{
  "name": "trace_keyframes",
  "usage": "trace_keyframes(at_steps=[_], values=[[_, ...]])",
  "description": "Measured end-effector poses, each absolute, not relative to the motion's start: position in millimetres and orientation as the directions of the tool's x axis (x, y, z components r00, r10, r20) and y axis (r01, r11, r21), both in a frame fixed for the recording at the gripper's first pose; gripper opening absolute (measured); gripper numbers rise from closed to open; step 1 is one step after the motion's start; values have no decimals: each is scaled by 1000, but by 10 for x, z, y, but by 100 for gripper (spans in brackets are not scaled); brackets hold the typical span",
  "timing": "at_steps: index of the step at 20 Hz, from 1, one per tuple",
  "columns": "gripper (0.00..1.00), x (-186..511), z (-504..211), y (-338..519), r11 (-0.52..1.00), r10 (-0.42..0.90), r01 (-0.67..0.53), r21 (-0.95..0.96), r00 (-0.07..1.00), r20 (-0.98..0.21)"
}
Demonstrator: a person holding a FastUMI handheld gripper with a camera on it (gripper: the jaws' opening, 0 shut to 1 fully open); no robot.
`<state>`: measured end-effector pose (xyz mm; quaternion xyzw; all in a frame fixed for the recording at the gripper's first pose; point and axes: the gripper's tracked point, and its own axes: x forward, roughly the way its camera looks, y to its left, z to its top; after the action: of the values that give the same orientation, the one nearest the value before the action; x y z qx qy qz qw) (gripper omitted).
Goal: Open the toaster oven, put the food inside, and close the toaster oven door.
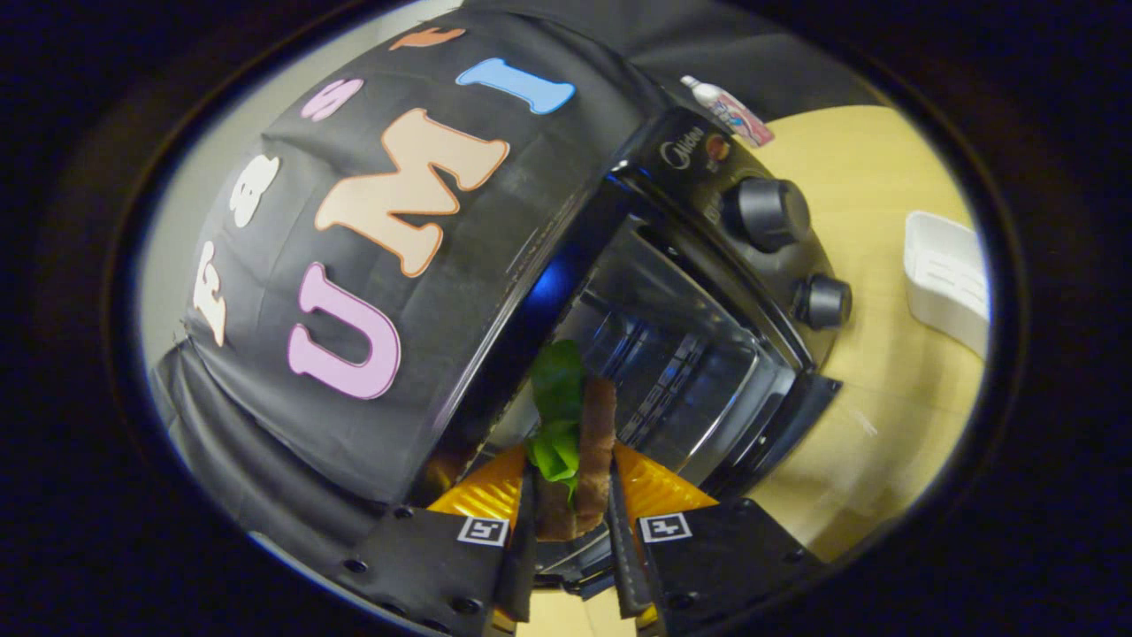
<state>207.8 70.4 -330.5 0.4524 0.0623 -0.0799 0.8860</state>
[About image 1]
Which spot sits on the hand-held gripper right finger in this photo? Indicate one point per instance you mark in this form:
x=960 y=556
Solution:
x=623 y=557

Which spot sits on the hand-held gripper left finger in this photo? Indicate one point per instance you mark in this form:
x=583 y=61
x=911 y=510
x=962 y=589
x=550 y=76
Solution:
x=522 y=557

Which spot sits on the lettuce sandwich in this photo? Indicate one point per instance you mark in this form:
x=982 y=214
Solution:
x=600 y=442

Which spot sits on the black toaster oven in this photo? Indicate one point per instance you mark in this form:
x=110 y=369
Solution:
x=681 y=265

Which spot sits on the white plastic tray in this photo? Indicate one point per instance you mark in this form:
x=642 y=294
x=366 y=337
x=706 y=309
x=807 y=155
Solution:
x=946 y=274

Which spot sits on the silver spray bottle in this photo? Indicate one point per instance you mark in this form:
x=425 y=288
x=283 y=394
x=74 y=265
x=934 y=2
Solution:
x=734 y=113

